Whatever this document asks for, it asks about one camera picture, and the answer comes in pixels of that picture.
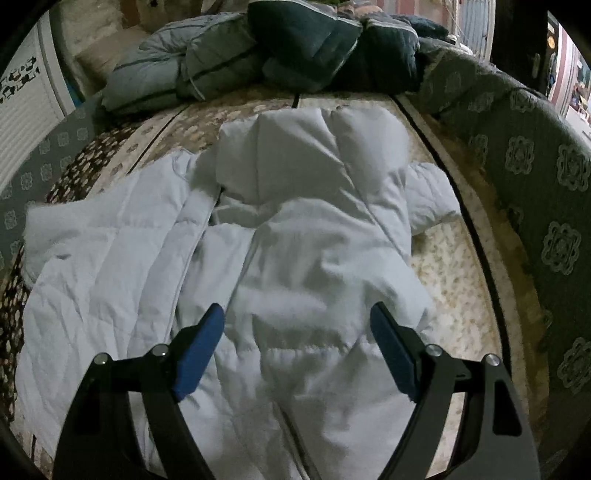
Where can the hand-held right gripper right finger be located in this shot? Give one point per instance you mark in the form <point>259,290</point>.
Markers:
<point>390,353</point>

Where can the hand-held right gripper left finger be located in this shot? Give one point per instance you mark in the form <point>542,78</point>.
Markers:
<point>199,355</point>

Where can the white puffer jacket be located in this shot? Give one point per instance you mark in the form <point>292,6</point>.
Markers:
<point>277,258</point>

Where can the floral bed mat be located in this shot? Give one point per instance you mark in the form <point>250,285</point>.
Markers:
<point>461,295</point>

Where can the white ribbed cabinet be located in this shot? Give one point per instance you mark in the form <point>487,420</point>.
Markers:
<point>27,97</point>

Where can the dark teal folded quilt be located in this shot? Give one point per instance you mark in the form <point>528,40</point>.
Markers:
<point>318,41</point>

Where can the cream pillow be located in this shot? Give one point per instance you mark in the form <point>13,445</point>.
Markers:
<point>106,41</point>

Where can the dark door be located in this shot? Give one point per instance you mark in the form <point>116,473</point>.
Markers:
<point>517,37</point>

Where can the white slatted panel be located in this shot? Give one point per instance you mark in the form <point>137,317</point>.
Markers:
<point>475,23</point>

